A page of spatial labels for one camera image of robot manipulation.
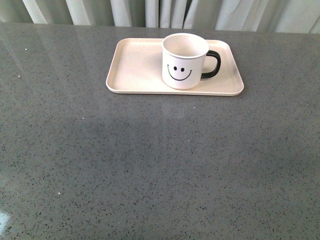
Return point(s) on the white smiley mug black handle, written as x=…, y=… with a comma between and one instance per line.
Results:
x=183, y=60

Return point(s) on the cream rectangular plastic tray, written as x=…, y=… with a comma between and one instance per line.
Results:
x=136, y=68

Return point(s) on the white pleated curtain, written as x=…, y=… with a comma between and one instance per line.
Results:
x=279, y=16

